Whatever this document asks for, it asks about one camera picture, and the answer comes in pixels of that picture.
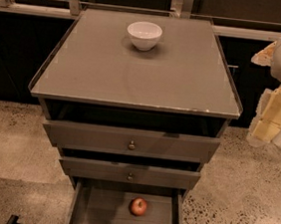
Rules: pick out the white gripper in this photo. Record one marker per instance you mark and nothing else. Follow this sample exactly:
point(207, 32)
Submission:
point(267, 120)

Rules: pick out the red apple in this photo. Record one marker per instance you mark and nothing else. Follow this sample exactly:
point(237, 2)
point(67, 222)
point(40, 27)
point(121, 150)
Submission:
point(138, 206)

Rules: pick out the grey drawer cabinet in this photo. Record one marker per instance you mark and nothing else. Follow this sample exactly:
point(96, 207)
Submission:
point(97, 76)

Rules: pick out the top grey drawer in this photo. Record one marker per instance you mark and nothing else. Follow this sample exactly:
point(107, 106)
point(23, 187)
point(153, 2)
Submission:
point(103, 138)

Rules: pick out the grey drawer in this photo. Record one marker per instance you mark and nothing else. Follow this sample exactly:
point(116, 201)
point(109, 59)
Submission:
point(107, 202)
point(103, 138)
point(143, 174)

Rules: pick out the brass top drawer knob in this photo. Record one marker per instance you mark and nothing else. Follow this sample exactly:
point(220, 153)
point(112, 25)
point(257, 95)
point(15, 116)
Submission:
point(132, 145)

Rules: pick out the brass drawer knob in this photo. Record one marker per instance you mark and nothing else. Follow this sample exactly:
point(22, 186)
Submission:
point(130, 177)
point(132, 145)

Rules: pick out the brass middle drawer knob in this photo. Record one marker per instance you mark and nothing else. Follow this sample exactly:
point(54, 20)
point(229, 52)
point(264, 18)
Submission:
point(130, 177)

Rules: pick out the bottom grey drawer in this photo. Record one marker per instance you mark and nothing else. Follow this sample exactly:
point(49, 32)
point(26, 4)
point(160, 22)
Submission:
point(107, 202)

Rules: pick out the middle grey drawer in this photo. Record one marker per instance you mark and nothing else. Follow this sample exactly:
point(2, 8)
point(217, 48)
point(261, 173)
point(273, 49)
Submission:
point(143, 174)

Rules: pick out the white ceramic bowl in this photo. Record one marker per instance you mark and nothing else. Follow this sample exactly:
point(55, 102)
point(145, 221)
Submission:
point(144, 35)

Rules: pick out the black object on floor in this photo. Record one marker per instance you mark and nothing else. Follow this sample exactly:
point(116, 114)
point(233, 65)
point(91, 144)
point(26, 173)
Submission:
point(13, 219)

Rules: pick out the metal railing frame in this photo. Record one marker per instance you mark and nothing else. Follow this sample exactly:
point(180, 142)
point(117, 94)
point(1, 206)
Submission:
point(179, 9)

